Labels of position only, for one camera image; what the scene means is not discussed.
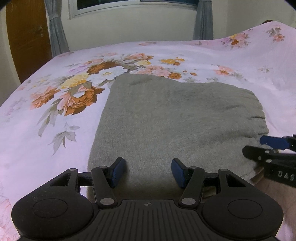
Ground grey pants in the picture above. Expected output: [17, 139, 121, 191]
[88, 74, 268, 200]

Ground grey curtain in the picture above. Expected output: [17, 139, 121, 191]
[44, 0, 69, 57]
[193, 1, 214, 40]

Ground grey left curtain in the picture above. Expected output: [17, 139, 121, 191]
[44, 0, 69, 57]

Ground pink floral bed sheet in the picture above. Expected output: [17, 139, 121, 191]
[1, 22, 295, 240]

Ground brown wooden door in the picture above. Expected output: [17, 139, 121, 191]
[6, 0, 52, 83]

